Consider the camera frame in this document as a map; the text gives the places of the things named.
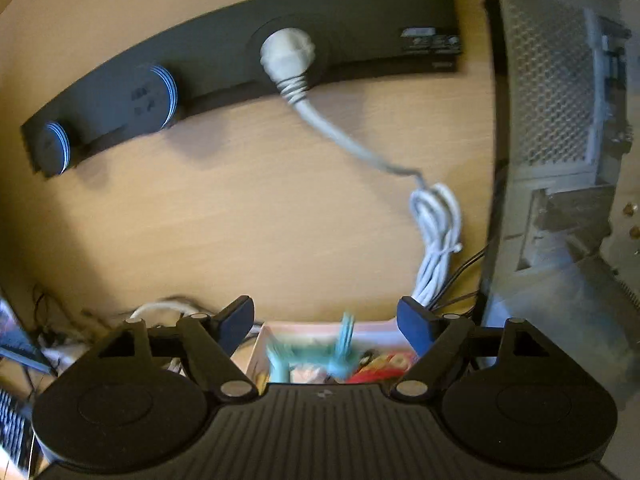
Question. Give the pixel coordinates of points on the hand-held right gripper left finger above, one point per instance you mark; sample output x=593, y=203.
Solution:
x=237, y=322

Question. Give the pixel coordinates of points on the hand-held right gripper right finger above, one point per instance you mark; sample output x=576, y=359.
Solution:
x=415, y=327

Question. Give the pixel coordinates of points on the crocheted doll with red hat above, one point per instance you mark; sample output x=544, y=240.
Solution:
x=385, y=365

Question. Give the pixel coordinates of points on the pink storage box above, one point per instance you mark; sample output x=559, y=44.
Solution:
x=300, y=327

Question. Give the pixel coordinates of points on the teal plastic toy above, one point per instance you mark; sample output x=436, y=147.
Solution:
x=300, y=355

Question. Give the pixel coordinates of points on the black computer monitor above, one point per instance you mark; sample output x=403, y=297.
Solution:
x=20, y=340

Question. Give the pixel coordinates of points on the black keyboard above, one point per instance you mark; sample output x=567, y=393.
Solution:
x=15, y=425

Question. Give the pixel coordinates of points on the black socket panel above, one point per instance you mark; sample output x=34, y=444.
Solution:
x=225, y=55

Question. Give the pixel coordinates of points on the grey computer case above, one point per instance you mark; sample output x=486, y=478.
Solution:
x=550, y=85

